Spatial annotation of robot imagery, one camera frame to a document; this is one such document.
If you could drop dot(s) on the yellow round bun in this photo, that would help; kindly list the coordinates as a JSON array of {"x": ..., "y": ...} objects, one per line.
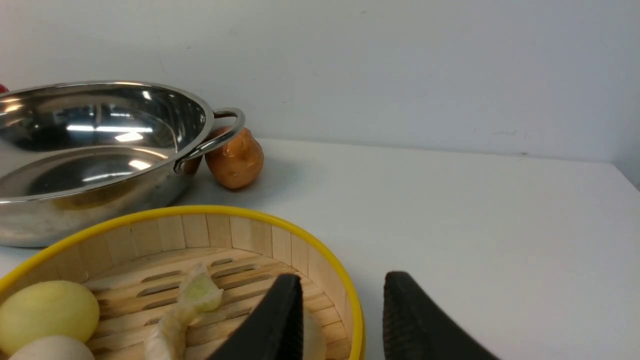
[{"x": 47, "y": 309}]

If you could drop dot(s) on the white round bun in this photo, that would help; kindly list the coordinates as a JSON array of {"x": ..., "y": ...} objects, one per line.
[{"x": 56, "y": 347}]

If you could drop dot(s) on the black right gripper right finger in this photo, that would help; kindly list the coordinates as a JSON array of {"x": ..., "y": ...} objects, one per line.
[{"x": 414, "y": 327}]

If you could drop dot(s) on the stainless steel pot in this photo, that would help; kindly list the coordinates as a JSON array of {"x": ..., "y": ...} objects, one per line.
[{"x": 77, "y": 154}]

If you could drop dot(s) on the bamboo steamer basket yellow rim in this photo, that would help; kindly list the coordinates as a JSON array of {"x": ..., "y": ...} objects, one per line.
[{"x": 134, "y": 265}]

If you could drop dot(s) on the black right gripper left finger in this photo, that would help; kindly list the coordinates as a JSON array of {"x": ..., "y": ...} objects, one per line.
[{"x": 275, "y": 328}]

